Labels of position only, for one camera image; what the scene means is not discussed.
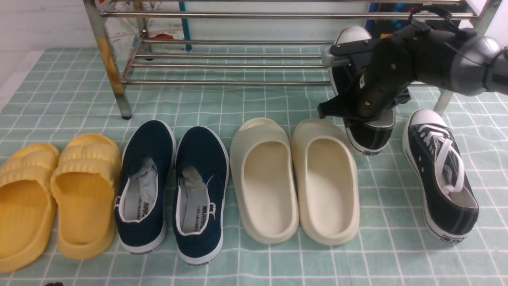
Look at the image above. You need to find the left navy slip-on shoe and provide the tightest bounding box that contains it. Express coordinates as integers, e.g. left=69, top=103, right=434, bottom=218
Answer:
left=114, top=120, right=177, bottom=255

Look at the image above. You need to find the white box with red print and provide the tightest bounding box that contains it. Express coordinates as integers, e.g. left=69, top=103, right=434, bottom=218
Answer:
left=105, top=1, right=187, bottom=62

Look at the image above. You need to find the yellow slipper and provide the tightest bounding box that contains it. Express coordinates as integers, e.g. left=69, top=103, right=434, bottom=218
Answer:
left=50, top=133, right=121, bottom=259
left=0, top=143, right=60, bottom=273

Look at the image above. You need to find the left yellow slipper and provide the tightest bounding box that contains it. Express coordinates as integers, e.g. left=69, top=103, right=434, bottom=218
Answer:
left=0, top=143, right=60, bottom=273

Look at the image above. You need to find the black canvas sneaker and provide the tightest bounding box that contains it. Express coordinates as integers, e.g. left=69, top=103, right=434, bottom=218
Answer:
left=402, top=109, right=479, bottom=243
left=328, top=26, right=395, bottom=156

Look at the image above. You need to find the dark book with orange text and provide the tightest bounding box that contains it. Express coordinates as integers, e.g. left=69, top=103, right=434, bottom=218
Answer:
left=365, top=2, right=468, bottom=38

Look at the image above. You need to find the navy slip-on shoe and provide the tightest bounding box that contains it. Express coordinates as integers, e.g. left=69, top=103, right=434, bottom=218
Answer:
left=172, top=126, right=230, bottom=265
left=114, top=120, right=177, bottom=255

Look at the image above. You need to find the right yellow slipper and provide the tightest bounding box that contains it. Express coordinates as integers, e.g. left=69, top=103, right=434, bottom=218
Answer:
left=50, top=133, right=121, bottom=259

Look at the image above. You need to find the right navy slip-on shoe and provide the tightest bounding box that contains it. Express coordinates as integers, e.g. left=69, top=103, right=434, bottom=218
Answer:
left=172, top=126, right=230, bottom=265

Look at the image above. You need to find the cream slipper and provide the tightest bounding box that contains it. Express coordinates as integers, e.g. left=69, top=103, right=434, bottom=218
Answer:
left=291, top=119, right=360, bottom=245
left=230, top=118, right=299, bottom=244

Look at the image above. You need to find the teal vertical pole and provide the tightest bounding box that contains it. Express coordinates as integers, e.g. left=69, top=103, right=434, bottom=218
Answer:
left=179, top=2, right=192, bottom=51

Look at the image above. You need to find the metal shoe rack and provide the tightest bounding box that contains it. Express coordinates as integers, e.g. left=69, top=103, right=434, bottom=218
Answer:
left=84, top=0, right=500, bottom=120

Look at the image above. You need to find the right cream slipper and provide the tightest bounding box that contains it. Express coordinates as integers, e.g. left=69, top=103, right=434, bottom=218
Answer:
left=291, top=119, right=360, bottom=245

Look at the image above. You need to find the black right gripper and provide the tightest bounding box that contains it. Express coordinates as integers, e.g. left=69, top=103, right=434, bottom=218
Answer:
left=317, top=35, right=421, bottom=122

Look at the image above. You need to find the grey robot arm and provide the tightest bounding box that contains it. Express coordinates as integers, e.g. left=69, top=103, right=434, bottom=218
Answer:
left=317, top=28, right=507, bottom=122

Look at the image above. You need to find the left cream slipper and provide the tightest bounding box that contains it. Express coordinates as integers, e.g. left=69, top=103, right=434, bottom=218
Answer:
left=230, top=118, right=299, bottom=244

